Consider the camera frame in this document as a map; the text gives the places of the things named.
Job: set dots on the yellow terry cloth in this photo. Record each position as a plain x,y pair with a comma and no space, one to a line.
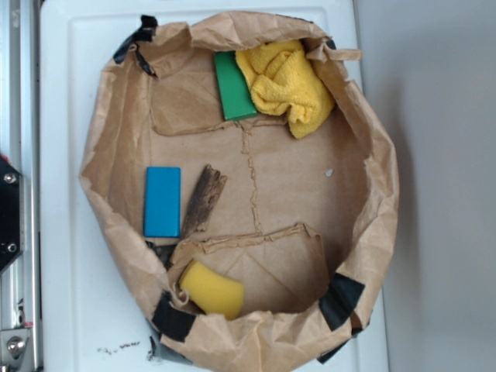
282,81

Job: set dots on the brown paper bag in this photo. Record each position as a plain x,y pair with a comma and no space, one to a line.
280,226

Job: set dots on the brown bark piece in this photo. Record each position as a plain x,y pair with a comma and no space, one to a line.
203,200

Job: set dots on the green wooden block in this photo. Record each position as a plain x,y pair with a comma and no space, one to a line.
234,93

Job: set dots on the blue wooden block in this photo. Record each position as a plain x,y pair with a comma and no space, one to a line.
162,202

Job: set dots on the yellow sponge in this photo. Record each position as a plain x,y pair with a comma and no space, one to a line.
212,292

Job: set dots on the black tape piece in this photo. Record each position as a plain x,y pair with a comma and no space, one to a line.
171,322
340,300
145,33

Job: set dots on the black mounting plate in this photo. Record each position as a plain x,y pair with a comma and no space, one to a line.
11,214

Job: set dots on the metal rail frame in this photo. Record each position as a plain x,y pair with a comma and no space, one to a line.
21,324

